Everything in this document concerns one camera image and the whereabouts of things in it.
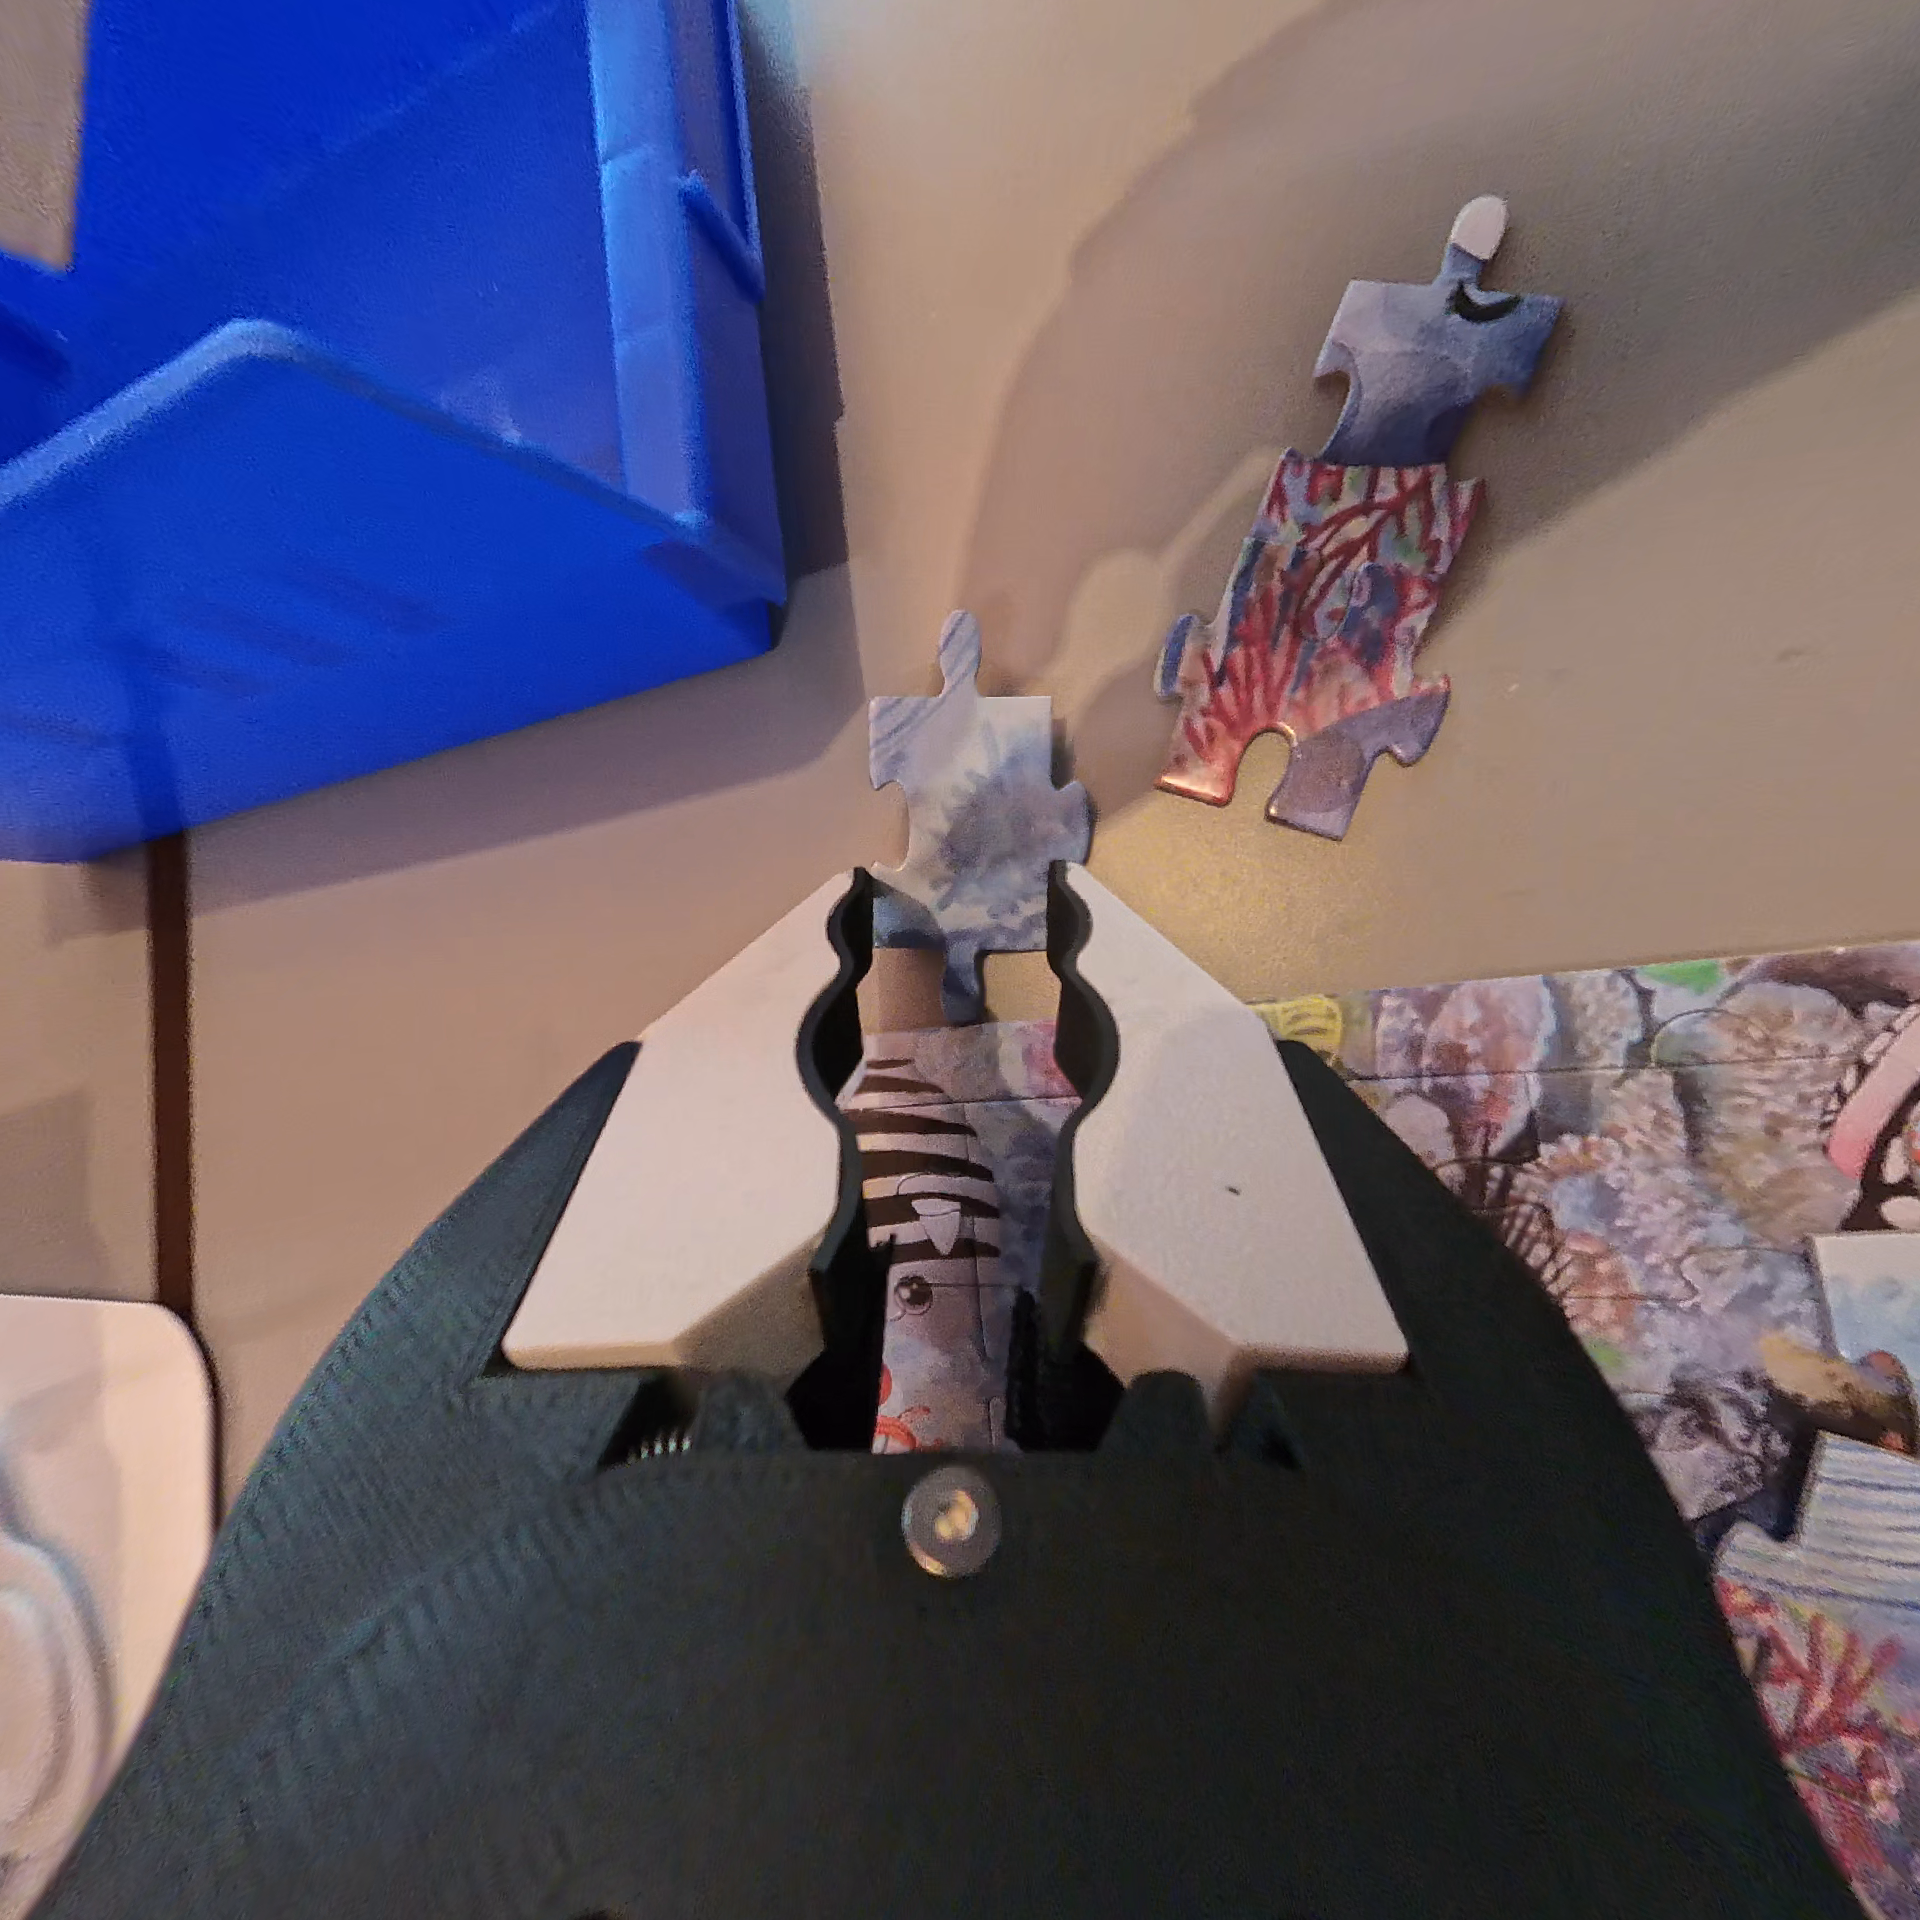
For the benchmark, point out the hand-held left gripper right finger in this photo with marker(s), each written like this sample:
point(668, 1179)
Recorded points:
point(1244, 1200)

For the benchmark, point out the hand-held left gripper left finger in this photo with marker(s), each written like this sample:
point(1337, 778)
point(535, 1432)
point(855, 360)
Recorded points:
point(661, 1200)

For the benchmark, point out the sea animal jigsaw puzzle tray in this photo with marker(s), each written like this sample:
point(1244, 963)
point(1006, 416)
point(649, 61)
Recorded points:
point(1576, 1200)

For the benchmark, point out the pale blue white puzzle piece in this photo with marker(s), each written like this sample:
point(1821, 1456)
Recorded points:
point(975, 810)

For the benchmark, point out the light blue puzzle piece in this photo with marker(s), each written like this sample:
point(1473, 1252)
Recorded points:
point(1868, 1289)

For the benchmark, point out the red coral puzzle piece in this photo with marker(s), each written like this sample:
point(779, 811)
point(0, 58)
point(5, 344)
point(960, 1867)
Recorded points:
point(1396, 517)
point(1244, 733)

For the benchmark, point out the large blue plastic bin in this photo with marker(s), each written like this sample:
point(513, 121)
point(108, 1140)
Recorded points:
point(375, 598)

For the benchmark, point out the pale blue striped puzzle piece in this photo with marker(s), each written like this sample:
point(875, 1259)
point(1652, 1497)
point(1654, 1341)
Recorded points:
point(1845, 1516)

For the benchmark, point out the grey blue puzzle piece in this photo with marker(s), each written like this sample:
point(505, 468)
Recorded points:
point(1424, 360)

